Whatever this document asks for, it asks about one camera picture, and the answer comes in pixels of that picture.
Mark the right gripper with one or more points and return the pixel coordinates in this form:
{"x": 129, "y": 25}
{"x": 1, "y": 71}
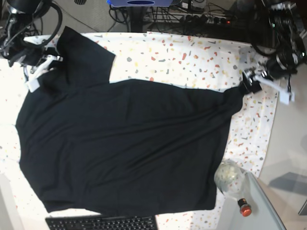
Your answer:
{"x": 25, "y": 53}

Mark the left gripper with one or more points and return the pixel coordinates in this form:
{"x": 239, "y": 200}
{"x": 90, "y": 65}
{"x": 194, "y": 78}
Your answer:
{"x": 280, "y": 63}

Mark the black t-shirt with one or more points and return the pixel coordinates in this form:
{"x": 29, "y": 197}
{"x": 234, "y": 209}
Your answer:
{"x": 131, "y": 148}

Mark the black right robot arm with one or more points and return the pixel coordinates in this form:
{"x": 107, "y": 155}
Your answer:
{"x": 22, "y": 15}

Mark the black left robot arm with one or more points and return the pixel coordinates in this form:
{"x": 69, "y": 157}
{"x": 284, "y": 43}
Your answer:
{"x": 275, "y": 29}

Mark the terrazzo pattern tablecloth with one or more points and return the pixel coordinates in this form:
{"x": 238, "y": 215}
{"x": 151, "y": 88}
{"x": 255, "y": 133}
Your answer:
{"x": 185, "y": 61}

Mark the black power strip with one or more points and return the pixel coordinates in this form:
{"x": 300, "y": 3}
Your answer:
{"x": 206, "y": 19}

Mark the blue white device top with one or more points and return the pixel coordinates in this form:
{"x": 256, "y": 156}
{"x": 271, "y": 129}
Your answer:
{"x": 132, "y": 3}

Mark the clear jar with yellow content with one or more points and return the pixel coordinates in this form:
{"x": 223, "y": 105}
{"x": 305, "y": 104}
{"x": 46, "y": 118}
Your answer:
{"x": 230, "y": 179}

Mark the red emergency stop button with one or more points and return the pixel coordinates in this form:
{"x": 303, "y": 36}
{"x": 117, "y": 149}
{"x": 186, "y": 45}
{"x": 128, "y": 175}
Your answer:
{"x": 244, "y": 207}

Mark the black keyboard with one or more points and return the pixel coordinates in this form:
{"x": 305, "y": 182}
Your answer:
{"x": 99, "y": 222}

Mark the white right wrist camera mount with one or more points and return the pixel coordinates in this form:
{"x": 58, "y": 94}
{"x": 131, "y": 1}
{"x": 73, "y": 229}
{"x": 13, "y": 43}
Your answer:
{"x": 31, "y": 79}

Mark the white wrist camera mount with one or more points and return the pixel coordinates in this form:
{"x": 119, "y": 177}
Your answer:
{"x": 31, "y": 79}
{"x": 286, "y": 95}

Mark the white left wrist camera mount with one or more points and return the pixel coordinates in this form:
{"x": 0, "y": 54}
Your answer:
{"x": 286, "y": 95}

